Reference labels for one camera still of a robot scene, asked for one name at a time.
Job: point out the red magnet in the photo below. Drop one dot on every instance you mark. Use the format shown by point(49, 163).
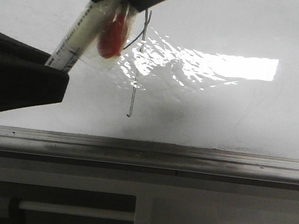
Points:
point(106, 49)

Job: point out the white whiteboard marker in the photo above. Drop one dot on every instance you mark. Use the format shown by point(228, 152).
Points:
point(81, 34)

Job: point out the white whiteboard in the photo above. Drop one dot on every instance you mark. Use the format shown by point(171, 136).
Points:
point(218, 74)

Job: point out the grey aluminium whiteboard tray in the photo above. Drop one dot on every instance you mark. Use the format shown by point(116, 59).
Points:
point(148, 154)

